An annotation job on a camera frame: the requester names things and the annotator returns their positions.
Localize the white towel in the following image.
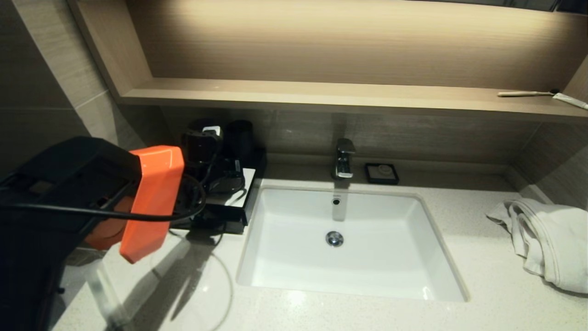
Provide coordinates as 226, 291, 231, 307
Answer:
485, 199, 588, 294

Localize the dark grey cup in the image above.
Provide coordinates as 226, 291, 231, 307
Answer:
224, 120, 253, 160

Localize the chrome faucet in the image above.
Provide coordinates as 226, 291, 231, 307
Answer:
332, 139, 356, 180

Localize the white toothbrush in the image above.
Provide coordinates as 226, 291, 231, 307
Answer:
498, 90, 560, 98

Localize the black soap dish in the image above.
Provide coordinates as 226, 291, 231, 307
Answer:
365, 163, 399, 186

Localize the long clear toothbrush packet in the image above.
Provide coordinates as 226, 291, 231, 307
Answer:
88, 263, 131, 331

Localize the white toothpaste tube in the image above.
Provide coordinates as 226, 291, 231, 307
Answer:
552, 93, 588, 111

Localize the white sink basin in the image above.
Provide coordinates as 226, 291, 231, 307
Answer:
236, 185, 469, 302

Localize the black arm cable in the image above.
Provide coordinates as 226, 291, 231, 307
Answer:
0, 172, 207, 222

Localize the wooden shelf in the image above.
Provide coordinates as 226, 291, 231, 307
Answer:
119, 78, 588, 123

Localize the black lacquer storage box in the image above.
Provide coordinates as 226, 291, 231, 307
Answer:
184, 147, 268, 235

